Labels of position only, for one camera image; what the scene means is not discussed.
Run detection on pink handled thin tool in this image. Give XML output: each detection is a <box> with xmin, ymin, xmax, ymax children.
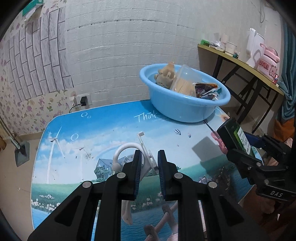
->
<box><xmin>203</xmin><ymin>120</ymin><xmax>228</xmax><ymax>154</ymax></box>

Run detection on white wall socket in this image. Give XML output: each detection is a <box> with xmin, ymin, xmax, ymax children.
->
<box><xmin>75</xmin><ymin>94</ymin><xmax>93</xmax><ymax>107</ymax></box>

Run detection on blue plastic basin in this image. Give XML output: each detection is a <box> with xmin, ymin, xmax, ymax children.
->
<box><xmin>139</xmin><ymin>64</ymin><xmax>231</xmax><ymax>123</ymax></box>

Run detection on grey long-handled dustpan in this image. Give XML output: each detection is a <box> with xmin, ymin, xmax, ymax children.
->
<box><xmin>0</xmin><ymin>117</ymin><xmax>30</xmax><ymax>167</ymax></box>

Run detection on dark printed snack packet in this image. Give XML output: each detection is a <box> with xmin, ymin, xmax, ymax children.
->
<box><xmin>194</xmin><ymin>83</ymin><xmax>221</xmax><ymax>100</ymax></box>

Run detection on beige plush toy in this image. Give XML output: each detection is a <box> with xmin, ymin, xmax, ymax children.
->
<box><xmin>154</xmin><ymin>63</ymin><xmax>177</xmax><ymax>90</ymax></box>

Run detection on white plastic hanger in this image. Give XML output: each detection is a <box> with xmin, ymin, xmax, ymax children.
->
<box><xmin>112</xmin><ymin>132</ymin><xmax>160</xmax><ymax>225</ymax></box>

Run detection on clear toothpick box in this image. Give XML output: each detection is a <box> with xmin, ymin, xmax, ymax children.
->
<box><xmin>171</xmin><ymin>64</ymin><xmax>208</xmax><ymax>96</ymax></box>

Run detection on white kettle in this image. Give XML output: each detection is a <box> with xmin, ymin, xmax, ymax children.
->
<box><xmin>245</xmin><ymin>28</ymin><xmax>265</xmax><ymax>67</ymax></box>

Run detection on pink bear bottle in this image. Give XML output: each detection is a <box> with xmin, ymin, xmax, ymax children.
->
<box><xmin>257</xmin><ymin>44</ymin><xmax>281</xmax><ymax>82</ymax></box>

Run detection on green white box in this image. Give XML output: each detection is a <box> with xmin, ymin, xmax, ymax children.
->
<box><xmin>22</xmin><ymin>0</ymin><xmax>44</xmax><ymax>18</ymax></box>

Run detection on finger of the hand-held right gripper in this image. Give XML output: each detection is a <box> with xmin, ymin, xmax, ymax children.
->
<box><xmin>244</xmin><ymin>133</ymin><xmax>296</xmax><ymax>165</ymax></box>
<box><xmin>227</xmin><ymin>148</ymin><xmax>296</xmax><ymax>202</ymax></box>

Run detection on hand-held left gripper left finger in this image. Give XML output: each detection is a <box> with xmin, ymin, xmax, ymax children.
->
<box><xmin>27</xmin><ymin>150</ymin><xmax>142</xmax><ymax>241</ymax></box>

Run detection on teal curtain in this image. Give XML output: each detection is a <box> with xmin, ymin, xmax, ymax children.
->
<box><xmin>277</xmin><ymin>23</ymin><xmax>296</xmax><ymax>121</ymax></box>

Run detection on black green packet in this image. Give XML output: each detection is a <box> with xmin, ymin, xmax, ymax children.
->
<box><xmin>216</xmin><ymin>118</ymin><xmax>257</xmax><ymax>158</ymax></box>

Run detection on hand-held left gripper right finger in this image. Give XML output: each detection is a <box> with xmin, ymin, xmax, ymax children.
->
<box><xmin>158</xmin><ymin>150</ymin><xmax>271</xmax><ymax>241</ymax></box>

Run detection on wooden side table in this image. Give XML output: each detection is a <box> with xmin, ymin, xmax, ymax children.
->
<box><xmin>198</xmin><ymin>44</ymin><xmax>285</xmax><ymax>139</ymax></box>

